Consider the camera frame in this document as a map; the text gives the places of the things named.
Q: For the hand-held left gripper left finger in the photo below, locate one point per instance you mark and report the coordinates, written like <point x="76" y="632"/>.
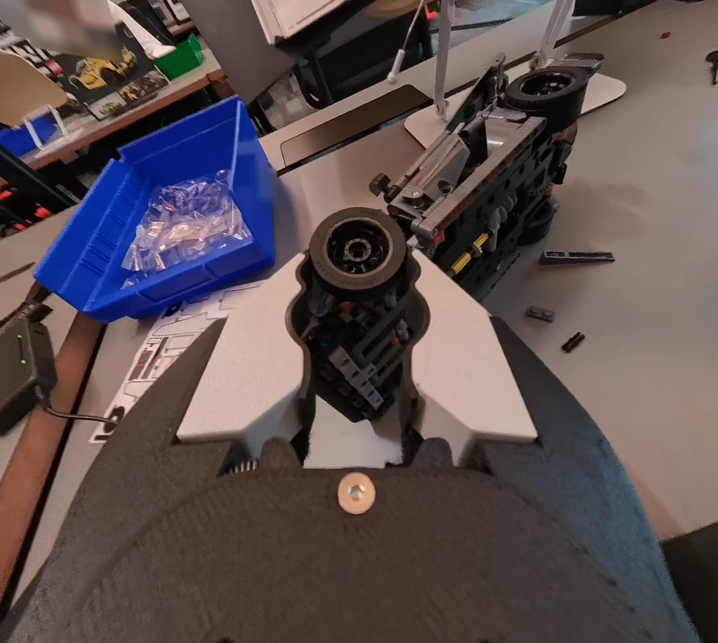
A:
<point x="247" y="374"/>

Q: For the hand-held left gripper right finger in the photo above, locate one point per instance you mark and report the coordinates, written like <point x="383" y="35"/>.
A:
<point x="471" y="374"/>

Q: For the black lego wheel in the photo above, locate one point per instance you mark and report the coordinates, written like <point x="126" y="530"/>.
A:
<point x="359" y="253"/>

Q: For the partly built lego car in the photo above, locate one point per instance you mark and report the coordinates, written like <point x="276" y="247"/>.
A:
<point x="488" y="194"/>

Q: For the small grey lego plate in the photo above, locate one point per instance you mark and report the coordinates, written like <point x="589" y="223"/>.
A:
<point x="540" y="314"/>

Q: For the short black lego connector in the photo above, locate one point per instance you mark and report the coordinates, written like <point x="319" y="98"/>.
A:
<point x="573" y="342"/>

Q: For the long dark grey lego plate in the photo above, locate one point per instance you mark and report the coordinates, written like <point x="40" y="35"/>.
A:
<point x="578" y="257"/>

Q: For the lego box with yellow vehicle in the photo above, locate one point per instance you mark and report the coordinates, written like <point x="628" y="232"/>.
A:
<point x="112" y="76"/>

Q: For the pile of small lego pieces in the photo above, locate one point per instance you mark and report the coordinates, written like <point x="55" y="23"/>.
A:
<point x="712" y="65"/>

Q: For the white sticker sheet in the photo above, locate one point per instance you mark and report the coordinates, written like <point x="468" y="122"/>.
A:
<point x="162" y="329"/>

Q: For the clear plastic bags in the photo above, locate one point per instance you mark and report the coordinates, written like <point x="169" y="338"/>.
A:
<point x="185" y="222"/>

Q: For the black power adapter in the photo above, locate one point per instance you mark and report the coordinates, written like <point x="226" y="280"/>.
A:
<point x="22" y="368"/>

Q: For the long wooden table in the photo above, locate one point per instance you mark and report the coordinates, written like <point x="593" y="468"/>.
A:
<point x="185" y="88"/>

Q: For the white book stand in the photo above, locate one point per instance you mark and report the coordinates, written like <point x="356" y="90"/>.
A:
<point x="603" y="88"/>

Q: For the green plastic bin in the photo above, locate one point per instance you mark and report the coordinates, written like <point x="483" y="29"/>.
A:
<point x="179" y="60"/>

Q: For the small blue plastic bin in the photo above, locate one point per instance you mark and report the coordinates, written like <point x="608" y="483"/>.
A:
<point x="22" y="135"/>

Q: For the tan board on white stand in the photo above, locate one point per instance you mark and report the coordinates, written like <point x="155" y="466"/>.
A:
<point x="28" y="88"/>

